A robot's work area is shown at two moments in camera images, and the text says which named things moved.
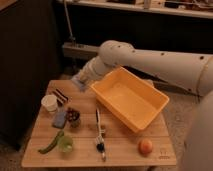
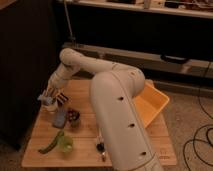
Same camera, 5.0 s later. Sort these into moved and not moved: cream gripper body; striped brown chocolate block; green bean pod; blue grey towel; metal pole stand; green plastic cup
Moved: cream gripper body; blue grey towel
Not moved: metal pole stand; striped brown chocolate block; green bean pod; green plastic cup
